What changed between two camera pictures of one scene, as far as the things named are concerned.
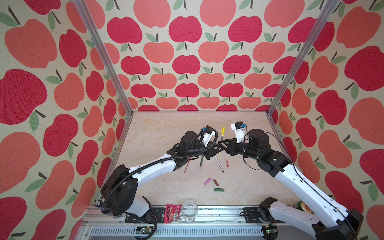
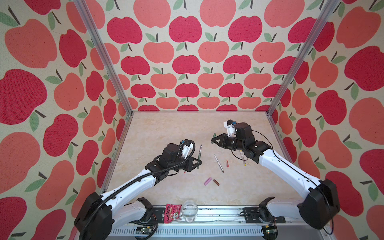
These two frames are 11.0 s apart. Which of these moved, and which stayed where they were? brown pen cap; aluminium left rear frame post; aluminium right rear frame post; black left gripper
Moved: black left gripper
Stayed: brown pen cap; aluminium left rear frame post; aluminium right rear frame post
